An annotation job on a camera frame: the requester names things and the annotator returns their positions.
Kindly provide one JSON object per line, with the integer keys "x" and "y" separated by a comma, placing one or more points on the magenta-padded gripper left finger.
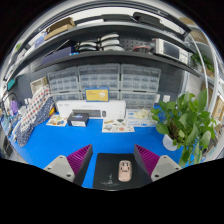
{"x": 59, "y": 165}

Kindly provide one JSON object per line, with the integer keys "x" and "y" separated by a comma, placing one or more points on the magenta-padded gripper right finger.
{"x": 165, "y": 165}

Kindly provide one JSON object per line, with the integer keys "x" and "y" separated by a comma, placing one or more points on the transparent pink computer mouse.
{"x": 125, "y": 170}

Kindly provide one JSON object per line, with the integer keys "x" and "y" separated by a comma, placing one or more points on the black mouse pad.
{"x": 106, "y": 170}

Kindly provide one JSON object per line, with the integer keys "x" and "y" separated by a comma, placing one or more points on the printed picture card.
{"x": 117, "y": 126}
{"x": 56, "y": 120}

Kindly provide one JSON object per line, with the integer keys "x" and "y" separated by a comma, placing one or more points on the navy polka dot cloth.
{"x": 31, "y": 128}

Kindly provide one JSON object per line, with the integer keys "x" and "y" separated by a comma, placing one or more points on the green plant in white pot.
{"x": 186, "y": 123}

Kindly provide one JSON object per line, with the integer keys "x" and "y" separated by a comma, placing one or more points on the small dark blue box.
{"x": 78, "y": 119}

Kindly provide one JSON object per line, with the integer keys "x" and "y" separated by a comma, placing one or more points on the white and blue tissue box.
{"x": 141, "y": 118}

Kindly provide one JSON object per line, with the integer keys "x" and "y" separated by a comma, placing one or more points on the red blue checkered cloth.
{"x": 35, "y": 106}

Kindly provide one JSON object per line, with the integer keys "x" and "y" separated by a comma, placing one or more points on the long white keyboard box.
{"x": 113, "y": 106}

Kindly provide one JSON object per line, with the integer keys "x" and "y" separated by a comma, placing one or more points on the yellow and blue box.
{"x": 96, "y": 95}

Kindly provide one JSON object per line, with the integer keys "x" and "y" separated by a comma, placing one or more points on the beige woven basket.
{"x": 38, "y": 85}

